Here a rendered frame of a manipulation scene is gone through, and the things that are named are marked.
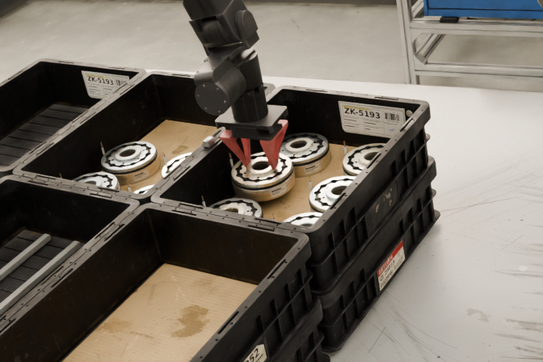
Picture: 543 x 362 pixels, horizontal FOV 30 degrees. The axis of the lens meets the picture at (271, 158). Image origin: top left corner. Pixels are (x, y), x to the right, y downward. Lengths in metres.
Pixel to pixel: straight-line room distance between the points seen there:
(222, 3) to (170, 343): 0.50
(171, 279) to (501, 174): 0.68
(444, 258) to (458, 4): 1.95
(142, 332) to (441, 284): 0.49
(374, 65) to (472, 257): 2.41
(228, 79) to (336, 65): 2.62
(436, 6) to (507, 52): 0.55
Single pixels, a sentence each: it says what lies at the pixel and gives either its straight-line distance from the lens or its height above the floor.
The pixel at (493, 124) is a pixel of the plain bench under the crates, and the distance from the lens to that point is 2.08.
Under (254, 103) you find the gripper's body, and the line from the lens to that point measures 1.58.
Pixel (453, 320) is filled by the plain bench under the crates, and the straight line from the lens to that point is 1.58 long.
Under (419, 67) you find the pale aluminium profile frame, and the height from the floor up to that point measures 0.13.
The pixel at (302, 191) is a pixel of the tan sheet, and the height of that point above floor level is 0.83.
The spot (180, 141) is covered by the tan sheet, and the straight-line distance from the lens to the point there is 1.92.
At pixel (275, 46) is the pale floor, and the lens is 4.38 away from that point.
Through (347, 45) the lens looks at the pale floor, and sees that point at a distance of 4.27.
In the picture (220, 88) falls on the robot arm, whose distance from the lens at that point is 1.49.
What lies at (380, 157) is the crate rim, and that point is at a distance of 1.54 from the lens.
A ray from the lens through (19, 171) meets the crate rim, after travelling 1.75.
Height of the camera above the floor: 1.70
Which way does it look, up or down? 29 degrees down
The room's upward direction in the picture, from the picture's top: 11 degrees counter-clockwise
